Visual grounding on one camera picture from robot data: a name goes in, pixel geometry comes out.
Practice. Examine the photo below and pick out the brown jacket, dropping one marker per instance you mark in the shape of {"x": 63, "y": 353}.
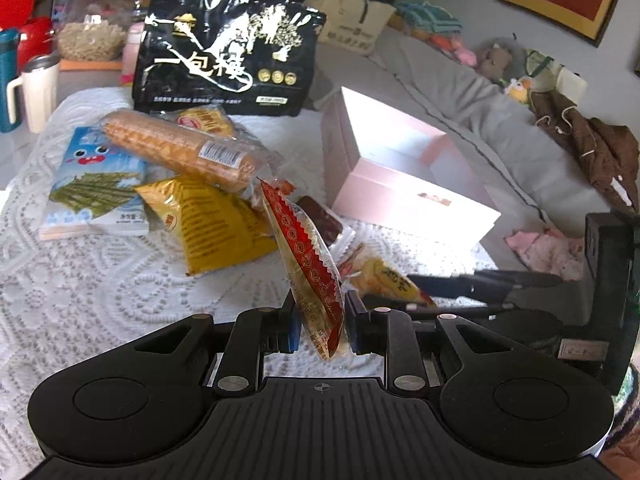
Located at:
{"x": 595, "y": 150}

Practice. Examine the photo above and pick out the orange biscuit roll pack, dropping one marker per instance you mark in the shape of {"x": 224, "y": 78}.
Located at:
{"x": 170, "y": 145}

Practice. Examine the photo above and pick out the glass jar of nuts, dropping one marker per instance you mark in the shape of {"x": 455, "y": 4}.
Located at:
{"x": 92, "y": 35}

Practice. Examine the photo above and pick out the pink cardboard box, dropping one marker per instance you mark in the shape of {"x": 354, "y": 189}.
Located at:
{"x": 400, "y": 200}

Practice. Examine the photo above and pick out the dark brown wrapped cake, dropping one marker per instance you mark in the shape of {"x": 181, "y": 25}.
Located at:
{"x": 325, "y": 221}

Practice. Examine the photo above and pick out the folded teal clothes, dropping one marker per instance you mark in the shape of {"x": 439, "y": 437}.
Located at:
{"x": 430, "y": 17}

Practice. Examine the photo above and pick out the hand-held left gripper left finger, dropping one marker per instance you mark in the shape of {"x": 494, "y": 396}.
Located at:
{"x": 288, "y": 331}

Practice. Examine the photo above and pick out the red clear snack packet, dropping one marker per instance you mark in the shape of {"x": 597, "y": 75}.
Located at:
{"x": 310, "y": 260}

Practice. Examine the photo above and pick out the large black snack bag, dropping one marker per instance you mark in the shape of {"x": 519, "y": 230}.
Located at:
{"x": 225, "y": 60}

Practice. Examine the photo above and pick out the blue seaweed snack packet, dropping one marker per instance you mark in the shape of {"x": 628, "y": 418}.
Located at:
{"x": 85, "y": 185}

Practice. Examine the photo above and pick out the yellow snack bag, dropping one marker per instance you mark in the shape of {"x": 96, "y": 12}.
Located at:
{"x": 215, "y": 222}

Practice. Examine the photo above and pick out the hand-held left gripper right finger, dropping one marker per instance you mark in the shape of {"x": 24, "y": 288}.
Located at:
{"x": 356, "y": 329}

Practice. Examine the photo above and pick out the pink floral cloth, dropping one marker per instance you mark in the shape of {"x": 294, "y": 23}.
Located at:
{"x": 547, "y": 255}

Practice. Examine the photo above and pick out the red mouse-ear container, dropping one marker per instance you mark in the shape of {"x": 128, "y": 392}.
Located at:
{"x": 35, "y": 35}

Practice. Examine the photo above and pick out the yellow stuffed toy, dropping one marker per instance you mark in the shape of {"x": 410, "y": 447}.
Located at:
{"x": 519, "y": 91}

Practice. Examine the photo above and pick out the white mug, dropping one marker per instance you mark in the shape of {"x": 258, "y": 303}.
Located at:
{"x": 40, "y": 95}

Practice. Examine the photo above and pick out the pink bottle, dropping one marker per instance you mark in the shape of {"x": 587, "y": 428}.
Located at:
{"x": 131, "y": 55}

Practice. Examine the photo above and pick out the orange tray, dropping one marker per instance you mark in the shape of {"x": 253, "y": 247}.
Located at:
{"x": 90, "y": 65}

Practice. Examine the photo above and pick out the green white stuffed toy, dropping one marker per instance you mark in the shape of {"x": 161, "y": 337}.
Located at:
{"x": 550, "y": 72}

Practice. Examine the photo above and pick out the grey stuffed toy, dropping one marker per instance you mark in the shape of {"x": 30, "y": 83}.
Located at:
{"x": 497, "y": 60}

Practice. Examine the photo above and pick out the small yellow pastry packet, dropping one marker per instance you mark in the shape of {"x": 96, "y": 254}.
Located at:
{"x": 381, "y": 272}

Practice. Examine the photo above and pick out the teal bottle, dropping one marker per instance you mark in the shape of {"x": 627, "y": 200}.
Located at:
{"x": 9, "y": 75}

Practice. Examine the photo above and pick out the orange pink clothes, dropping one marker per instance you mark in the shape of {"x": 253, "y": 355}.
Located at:
{"x": 452, "y": 47}

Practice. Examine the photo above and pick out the white lace tablecloth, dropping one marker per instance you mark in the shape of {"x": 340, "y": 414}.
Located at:
{"x": 100, "y": 300}

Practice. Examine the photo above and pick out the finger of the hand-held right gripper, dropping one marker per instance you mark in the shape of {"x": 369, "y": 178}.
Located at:
{"x": 460, "y": 310}
{"x": 480, "y": 284}

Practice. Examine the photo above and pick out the small yellow red packet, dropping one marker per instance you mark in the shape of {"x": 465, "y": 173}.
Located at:
{"x": 206, "y": 120}

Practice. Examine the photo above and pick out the small glass jar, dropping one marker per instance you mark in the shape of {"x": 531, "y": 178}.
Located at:
{"x": 141, "y": 10}

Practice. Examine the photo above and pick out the beige tote bag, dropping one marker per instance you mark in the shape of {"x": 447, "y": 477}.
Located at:
{"x": 350, "y": 25}

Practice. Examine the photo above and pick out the grey sofa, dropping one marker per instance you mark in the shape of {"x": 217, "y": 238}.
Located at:
{"x": 450, "y": 110}

